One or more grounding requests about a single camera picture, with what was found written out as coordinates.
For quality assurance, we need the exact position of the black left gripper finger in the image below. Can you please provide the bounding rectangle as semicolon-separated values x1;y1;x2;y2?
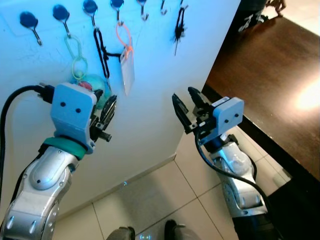
101;95;118;125

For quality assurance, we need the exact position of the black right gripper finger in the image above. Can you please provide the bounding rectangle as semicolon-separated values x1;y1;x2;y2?
173;94;193;130
188;88;211;113

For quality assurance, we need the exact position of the teal octopus plush charm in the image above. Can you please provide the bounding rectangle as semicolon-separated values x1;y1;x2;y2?
75;74;112;111

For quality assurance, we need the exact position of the black carabiner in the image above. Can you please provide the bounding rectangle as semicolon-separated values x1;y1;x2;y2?
93;27;123;79

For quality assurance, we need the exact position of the clear plastic tag card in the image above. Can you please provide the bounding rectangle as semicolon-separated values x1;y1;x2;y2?
120;50;136;97

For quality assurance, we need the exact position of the black tassel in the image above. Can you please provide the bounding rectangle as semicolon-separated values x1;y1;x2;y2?
172;6;189;57

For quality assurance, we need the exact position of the dark brown wooden table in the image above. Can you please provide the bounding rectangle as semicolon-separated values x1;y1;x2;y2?
202;15;320;181

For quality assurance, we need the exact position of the black object with white print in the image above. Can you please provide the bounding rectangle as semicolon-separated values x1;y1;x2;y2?
237;0;273;33

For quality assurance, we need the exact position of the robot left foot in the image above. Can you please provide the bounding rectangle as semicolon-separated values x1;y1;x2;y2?
106;226;136;240

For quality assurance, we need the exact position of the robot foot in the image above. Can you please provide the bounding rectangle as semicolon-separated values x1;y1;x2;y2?
164;219;198;240
106;226;136;240

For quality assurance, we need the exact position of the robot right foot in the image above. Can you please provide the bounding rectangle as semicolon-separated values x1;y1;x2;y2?
164;219;198;240

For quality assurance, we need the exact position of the black low cabinet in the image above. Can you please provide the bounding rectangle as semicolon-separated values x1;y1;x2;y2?
267;167;320;240

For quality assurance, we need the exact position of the light blue right wrist camera mount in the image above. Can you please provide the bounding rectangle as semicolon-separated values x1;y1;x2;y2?
210;97;245;135

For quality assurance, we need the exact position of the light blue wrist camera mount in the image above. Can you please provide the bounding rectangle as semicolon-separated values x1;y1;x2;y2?
50;82;99;154
210;97;245;135

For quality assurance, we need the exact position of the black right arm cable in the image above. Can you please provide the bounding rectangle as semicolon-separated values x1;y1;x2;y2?
195;127;273;226

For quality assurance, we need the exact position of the light blue left wrist camera mount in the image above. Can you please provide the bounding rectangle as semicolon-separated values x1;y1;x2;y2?
50;82;99;154

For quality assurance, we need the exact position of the pale green carabiner chain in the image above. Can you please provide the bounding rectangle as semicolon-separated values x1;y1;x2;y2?
64;34;90;82

